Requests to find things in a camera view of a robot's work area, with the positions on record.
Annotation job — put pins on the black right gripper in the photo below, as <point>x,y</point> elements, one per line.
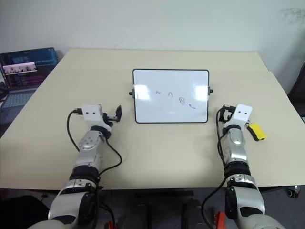
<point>231,116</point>

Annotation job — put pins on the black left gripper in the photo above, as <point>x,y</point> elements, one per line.
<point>109,119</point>

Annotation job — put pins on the yellow and black eraser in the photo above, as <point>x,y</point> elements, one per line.
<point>257,131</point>

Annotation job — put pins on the black-framed whiteboard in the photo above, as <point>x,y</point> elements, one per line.
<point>170,95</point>

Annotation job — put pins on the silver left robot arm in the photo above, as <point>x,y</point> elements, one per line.
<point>88,152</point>

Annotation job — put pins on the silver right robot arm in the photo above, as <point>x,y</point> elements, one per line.
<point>238,155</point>

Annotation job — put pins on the open laptop computer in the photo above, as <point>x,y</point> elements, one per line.
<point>23,71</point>

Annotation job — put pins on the black caster wheel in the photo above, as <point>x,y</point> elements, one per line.
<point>292,191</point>

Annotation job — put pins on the red plastic part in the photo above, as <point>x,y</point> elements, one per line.
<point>108,225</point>
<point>219,220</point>

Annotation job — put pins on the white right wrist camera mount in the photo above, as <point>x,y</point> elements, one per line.
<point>242,112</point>

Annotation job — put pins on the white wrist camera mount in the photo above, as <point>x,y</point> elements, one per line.
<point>242,112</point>
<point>92,114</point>

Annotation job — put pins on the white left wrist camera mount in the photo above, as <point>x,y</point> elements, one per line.
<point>92,114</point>

